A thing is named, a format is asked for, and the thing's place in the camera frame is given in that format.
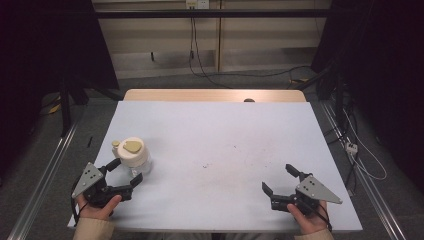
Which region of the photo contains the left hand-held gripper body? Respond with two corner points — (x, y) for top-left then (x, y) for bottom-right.
(70, 162), (134, 208)

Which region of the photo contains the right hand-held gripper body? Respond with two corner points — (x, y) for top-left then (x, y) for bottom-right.
(269, 172), (344, 216)

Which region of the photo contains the clear bottle with cream lid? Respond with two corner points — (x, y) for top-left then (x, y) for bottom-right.
(111, 136), (154, 178)

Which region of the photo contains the person's right hand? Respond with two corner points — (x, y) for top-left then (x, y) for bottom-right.
(287, 199), (329, 235)

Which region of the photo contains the person's left hand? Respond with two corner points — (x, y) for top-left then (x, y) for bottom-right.
(75, 194), (123, 221)

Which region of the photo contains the white table mat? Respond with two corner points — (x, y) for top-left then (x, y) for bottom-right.
(67, 100), (363, 233)

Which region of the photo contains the black stand leg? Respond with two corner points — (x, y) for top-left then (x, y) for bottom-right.
(334, 71), (347, 132)
(59, 77), (73, 138)

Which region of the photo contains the wooden table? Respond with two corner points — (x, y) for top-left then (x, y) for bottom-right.
(123, 88), (307, 103)

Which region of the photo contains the black curtain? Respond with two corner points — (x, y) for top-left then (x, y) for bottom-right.
(0, 0), (120, 178)
(311, 0), (424, 193)

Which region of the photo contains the black horizontal bar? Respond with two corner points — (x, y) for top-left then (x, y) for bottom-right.
(94, 8), (334, 20)

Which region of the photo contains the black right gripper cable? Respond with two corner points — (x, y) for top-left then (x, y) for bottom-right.
(314, 202), (334, 233)

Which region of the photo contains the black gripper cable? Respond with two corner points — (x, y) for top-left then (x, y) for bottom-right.
(70, 191), (89, 228)
(314, 202), (334, 233)

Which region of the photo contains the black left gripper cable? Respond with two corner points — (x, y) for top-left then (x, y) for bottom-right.
(70, 191), (89, 228)

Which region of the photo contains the metal floor rail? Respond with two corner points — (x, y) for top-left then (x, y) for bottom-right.
(319, 100), (408, 240)
(7, 122), (80, 240)

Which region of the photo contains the white cable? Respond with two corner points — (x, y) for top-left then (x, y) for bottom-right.
(342, 108), (388, 182)

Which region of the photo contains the black hanging cable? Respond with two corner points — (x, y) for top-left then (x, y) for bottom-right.
(188, 17), (233, 90)

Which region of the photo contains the white wall outlet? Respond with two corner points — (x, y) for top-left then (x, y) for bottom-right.
(185, 0), (211, 10)

